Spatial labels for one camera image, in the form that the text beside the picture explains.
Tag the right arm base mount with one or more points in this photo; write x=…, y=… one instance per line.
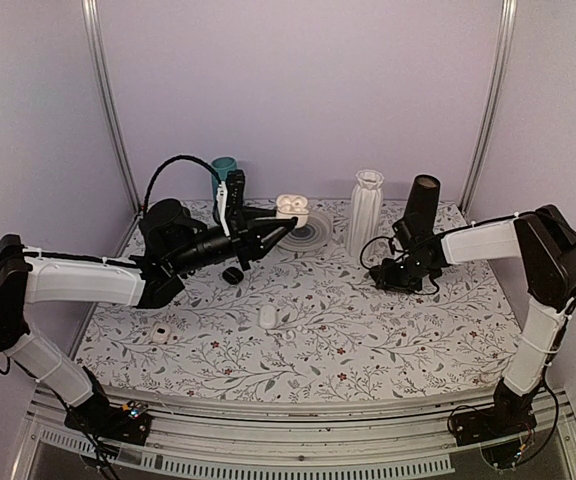
x=510, y=414

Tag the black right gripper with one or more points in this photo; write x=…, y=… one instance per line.
x=389, y=281

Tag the aluminium front rail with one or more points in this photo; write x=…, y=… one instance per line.
x=383, y=439

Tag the white ribbed vase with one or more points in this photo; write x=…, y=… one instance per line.
x=366, y=201

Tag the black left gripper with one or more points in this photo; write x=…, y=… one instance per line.
x=257, y=229

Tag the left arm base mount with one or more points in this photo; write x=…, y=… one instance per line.
x=129, y=423

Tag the beige earbud charging case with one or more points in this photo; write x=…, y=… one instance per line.
x=290, y=206

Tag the white open earbud case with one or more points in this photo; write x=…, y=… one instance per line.
x=160, y=334

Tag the grey spiral plate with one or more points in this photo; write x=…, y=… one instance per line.
x=312, y=236

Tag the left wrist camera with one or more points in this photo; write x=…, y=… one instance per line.
x=229, y=200

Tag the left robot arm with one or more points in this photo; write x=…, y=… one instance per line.
x=176, y=246

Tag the small black earbud case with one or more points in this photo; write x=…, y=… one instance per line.
x=232, y=275

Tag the teal cup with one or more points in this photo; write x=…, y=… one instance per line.
x=222, y=165

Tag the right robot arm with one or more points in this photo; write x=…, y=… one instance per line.
x=541, y=242

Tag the right aluminium frame post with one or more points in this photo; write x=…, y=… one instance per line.
x=501, y=59

